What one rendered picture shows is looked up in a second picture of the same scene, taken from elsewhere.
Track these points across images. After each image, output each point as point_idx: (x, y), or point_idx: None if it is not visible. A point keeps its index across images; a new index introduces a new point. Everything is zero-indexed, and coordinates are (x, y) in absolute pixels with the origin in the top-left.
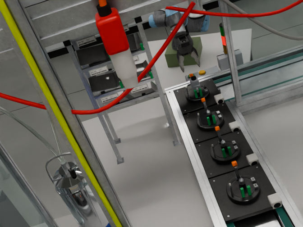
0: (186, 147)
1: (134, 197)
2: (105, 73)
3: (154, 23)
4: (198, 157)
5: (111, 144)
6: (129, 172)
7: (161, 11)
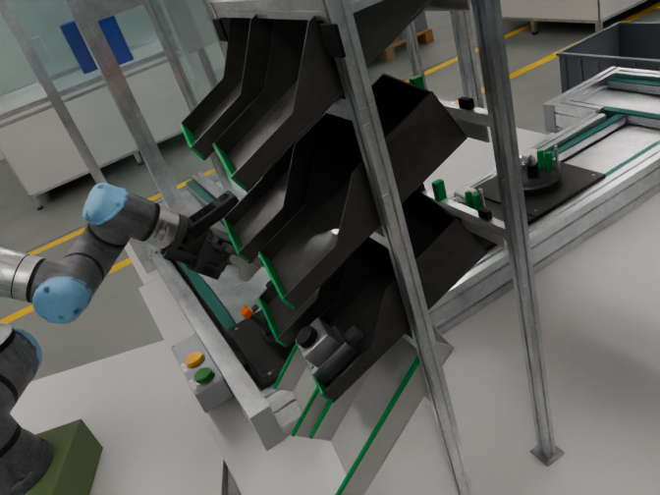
0: (467, 276)
1: (640, 353)
2: (330, 335)
3: (85, 283)
4: (489, 251)
5: (548, 396)
6: (575, 406)
7: (47, 259)
